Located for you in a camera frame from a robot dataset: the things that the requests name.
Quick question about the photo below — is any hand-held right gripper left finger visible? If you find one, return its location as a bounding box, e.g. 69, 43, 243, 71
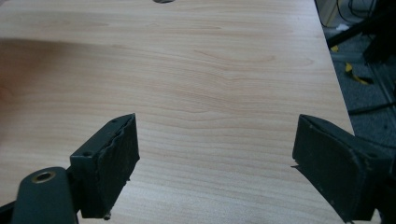
69, 113, 141, 219

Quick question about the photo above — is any yellow floor tape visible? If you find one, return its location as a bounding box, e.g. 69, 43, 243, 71
330, 45, 374, 86

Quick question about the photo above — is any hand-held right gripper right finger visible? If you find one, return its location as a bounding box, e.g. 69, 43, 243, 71
291, 113, 392, 224

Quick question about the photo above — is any black cable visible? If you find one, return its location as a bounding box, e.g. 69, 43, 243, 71
335, 0, 377, 24

